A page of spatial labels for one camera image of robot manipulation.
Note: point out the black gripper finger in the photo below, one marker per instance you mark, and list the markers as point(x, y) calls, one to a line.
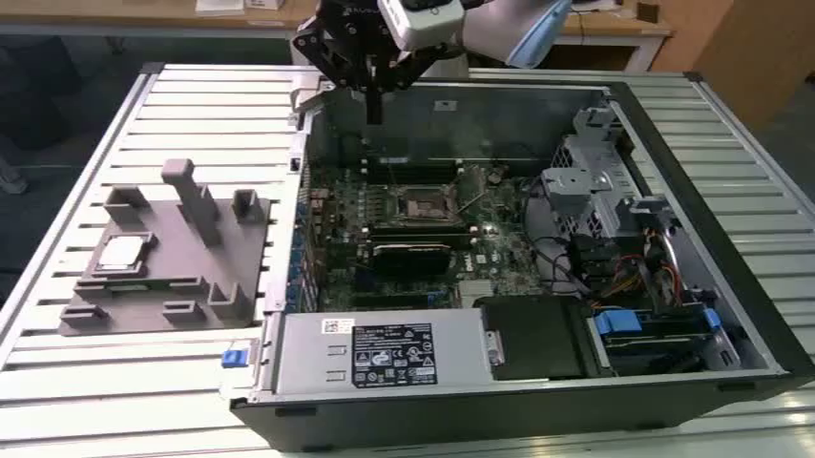
point(305, 43)
point(414, 67)

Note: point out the silver CPU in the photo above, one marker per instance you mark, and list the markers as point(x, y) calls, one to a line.
point(125, 252)

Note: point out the CPU socket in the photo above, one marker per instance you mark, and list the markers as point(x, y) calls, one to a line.
point(417, 207)

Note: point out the white paper box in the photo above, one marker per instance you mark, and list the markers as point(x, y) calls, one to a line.
point(220, 6)
point(265, 4)

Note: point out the black RAM slot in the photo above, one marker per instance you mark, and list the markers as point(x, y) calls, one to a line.
point(421, 229)
point(414, 164)
point(421, 240)
point(414, 177)

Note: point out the grey metal drive cage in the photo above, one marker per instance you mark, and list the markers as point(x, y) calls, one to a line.
point(573, 191)

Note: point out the green motherboard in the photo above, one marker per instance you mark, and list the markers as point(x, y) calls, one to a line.
point(504, 238)

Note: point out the small black box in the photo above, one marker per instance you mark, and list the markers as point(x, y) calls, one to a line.
point(649, 12)

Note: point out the black graphics card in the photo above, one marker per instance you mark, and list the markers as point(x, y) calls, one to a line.
point(412, 260)

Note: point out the black office chair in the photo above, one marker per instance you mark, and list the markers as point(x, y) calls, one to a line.
point(38, 86)

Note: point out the grey parts rack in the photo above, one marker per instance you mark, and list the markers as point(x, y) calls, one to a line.
point(173, 229)

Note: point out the silver chipset heatsink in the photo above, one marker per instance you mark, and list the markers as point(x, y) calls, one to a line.
point(477, 292)

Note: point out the wooden cabinet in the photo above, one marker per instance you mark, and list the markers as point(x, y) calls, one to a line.
point(752, 47)

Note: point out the white chair foot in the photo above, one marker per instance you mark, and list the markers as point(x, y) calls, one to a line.
point(14, 181)

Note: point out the green RAM stick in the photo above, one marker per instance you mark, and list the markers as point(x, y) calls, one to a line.
point(137, 286)

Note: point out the black plastic shroud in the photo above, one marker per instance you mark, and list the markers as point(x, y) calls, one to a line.
point(536, 339)

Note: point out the blue disk carrier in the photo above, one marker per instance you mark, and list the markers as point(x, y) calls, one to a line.
point(617, 322)

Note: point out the silver power supply unit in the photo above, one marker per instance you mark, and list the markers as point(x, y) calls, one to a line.
point(306, 353)

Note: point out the blue case latch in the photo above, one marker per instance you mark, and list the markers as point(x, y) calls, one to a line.
point(234, 359)

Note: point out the blue plastic clip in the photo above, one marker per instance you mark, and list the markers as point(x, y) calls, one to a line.
point(712, 319)

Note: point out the black open PC case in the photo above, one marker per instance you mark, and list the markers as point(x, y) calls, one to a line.
point(446, 420)

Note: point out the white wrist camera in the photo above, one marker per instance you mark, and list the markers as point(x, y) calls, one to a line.
point(421, 24)

